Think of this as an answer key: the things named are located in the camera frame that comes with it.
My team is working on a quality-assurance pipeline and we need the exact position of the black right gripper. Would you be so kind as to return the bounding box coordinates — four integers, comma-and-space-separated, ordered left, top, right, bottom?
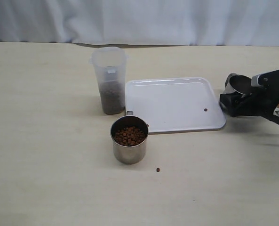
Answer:
220, 69, 279, 117

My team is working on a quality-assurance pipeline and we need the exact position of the steel cup with pellets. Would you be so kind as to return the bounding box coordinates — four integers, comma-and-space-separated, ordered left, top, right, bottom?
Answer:
110, 111, 149, 165

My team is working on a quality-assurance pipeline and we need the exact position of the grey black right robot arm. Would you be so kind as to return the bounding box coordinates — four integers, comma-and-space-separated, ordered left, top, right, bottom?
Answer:
219, 69, 279, 125

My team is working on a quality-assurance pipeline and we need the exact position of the white curtain backdrop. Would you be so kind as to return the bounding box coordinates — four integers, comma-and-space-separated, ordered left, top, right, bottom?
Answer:
0, 0, 279, 46

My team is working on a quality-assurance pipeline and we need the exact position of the white plastic tray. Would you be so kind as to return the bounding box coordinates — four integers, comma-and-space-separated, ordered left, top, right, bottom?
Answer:
125, 77, 226, 134

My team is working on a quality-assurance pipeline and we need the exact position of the translucent plastic tall container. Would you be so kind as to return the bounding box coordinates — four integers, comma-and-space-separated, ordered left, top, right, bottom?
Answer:
90, 47, 127, 115

